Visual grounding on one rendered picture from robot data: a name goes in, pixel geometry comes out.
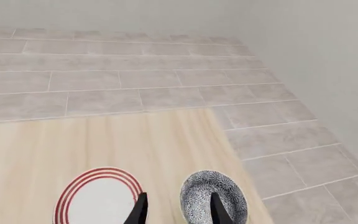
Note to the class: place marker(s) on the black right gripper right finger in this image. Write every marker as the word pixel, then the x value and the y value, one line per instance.
pixel 217 211

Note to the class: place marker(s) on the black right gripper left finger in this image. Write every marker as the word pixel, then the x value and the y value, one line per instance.
pixel 140 212

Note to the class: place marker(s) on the white plate with red rings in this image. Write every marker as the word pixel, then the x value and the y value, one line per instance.
pixel 101 198

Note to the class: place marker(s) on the black white patterned bowl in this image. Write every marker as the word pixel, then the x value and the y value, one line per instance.
pixel 197 193

